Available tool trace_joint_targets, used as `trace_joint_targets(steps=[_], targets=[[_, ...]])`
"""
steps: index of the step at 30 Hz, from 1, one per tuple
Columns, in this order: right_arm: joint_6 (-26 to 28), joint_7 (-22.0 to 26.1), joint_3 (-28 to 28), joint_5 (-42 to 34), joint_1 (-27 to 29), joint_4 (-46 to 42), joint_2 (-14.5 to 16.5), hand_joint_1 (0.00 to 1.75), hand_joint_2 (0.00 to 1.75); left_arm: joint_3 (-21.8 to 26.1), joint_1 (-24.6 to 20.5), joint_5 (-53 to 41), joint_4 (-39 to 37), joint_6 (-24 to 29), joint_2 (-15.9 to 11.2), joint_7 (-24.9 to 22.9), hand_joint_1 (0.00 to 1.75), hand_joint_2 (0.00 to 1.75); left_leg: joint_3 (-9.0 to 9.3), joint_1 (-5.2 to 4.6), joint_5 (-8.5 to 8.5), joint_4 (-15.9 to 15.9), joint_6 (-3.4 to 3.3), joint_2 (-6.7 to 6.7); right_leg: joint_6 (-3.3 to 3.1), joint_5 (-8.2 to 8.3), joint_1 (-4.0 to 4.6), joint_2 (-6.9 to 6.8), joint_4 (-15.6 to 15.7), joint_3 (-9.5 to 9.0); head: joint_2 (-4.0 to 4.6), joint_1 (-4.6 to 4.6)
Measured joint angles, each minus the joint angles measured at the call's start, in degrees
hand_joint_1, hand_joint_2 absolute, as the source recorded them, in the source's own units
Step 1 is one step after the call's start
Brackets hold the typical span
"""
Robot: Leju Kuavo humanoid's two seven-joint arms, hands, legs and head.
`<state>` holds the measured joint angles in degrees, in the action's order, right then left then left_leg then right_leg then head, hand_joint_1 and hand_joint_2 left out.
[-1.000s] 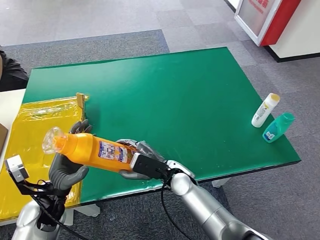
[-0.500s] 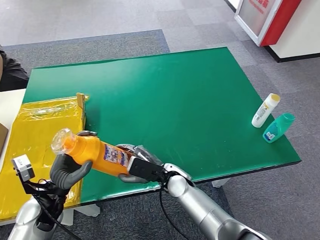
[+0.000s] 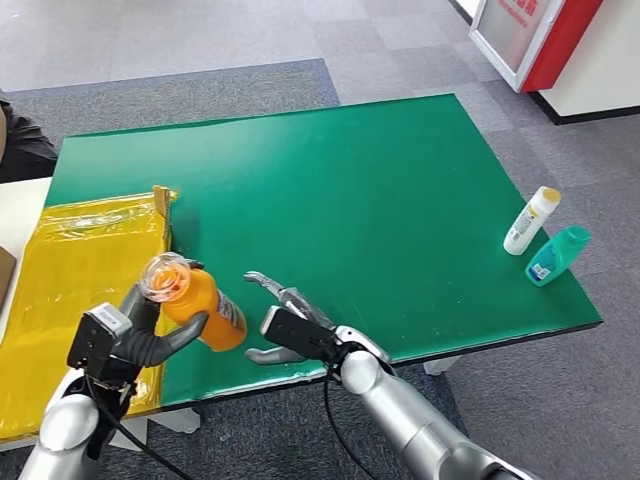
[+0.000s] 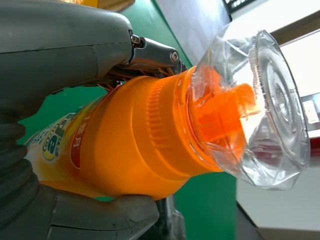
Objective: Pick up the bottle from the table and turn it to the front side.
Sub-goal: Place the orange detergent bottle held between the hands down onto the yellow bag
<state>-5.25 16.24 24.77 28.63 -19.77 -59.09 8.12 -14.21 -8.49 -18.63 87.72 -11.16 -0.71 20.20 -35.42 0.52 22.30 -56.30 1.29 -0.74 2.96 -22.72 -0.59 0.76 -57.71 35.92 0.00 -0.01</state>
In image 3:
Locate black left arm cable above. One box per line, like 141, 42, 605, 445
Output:
82, 374, 196, 480

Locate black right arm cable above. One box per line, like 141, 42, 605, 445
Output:
322, 360, 381, 480

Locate white side table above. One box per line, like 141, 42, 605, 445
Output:
0, 176, 54, 346

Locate white counter black plinth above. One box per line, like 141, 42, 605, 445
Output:
530, 0, 640, 126

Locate white table leg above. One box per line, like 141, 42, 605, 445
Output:
107, 407, 202, 453
422, 356, 463, 377

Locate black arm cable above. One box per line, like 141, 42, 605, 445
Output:
82, 374, 196, 480
322, 360, 381, 480

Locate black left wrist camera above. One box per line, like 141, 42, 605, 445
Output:
66, 302, 134, 384

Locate brown flat board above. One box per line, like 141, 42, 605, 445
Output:
0, 246, 17, 313

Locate orange bottle clear cap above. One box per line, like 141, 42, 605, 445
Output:
139, 251, 248, 353

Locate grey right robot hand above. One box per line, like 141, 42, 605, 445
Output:
243, 270, 337, 368

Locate teal bottle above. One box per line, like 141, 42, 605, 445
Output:
525, 225, 592, 288

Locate white bottle yellow cap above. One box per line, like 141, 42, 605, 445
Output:
503, 186, 562, 257

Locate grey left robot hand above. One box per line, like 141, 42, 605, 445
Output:
112, 258, 210, 370

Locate person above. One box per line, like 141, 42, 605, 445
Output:
0, 99, 60, 185

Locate green table board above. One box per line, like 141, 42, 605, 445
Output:
44, 92, 604, 407

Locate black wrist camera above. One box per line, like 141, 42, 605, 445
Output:
260, 305, 346, 364
66, 302, 134, 384

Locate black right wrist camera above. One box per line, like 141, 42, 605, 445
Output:
260, 305, 346, 364

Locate red white display stand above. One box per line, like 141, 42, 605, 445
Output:
468, 0, 604, 94

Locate yellow taped cardboard box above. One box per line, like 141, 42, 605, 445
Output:
0, 185, 180, 442

